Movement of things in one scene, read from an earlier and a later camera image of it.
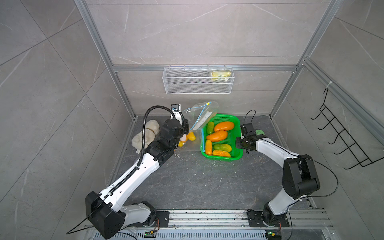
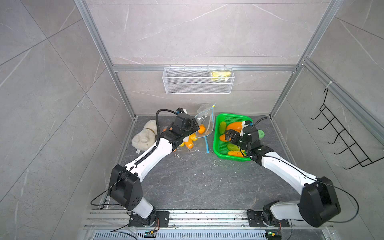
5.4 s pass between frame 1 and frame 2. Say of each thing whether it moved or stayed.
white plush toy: stayed
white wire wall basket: stayed
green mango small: moved
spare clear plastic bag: moved
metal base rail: stayed
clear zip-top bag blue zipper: moved
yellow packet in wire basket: stayed
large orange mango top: moved
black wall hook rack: stayed
